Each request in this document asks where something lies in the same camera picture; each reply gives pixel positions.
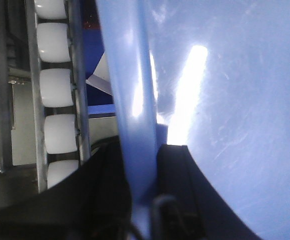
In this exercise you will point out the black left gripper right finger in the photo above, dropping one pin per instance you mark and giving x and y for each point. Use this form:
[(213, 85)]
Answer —
[(187, 206)]

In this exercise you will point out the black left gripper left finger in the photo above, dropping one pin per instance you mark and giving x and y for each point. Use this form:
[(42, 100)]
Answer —
[(93, 203)]

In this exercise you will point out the blue plastic tray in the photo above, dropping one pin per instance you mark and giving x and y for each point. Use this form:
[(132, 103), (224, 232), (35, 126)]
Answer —
[(213, 75)]

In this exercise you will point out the blue bin below shelf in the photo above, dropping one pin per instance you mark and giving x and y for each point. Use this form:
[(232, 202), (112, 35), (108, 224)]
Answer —
[(99, 93)]

